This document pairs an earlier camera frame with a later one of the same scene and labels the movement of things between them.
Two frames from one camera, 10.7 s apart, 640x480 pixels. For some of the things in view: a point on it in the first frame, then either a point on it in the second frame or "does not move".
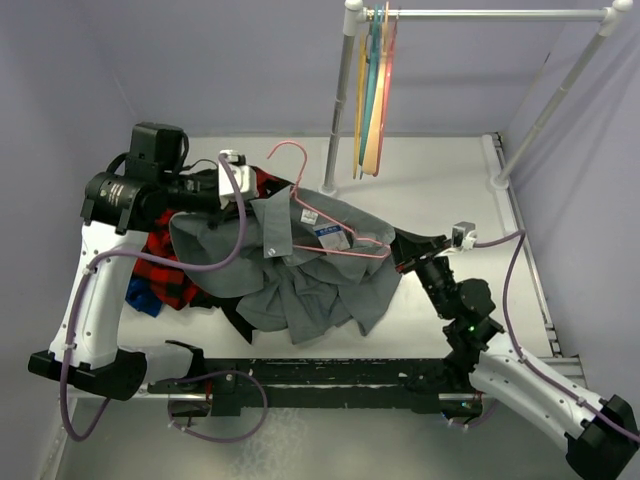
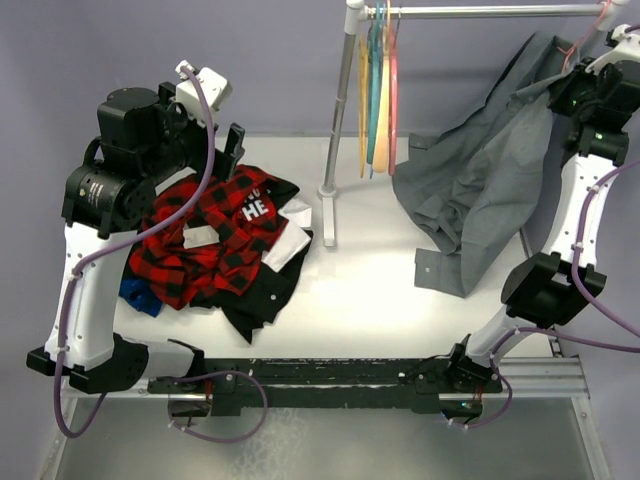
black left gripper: x=216 y=208 to x=167 y=96
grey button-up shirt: x=307 y=263 to x=480 y=183
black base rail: x=391 y=384 does not move
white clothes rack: x=355 y=13 does not move
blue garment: x=140 y=295 does not move
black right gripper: x=407 y=247 to x=562 y=88
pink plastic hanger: x=389 y=78 to x=393 y=91
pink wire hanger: x=363 y=239 to x=571 y=52
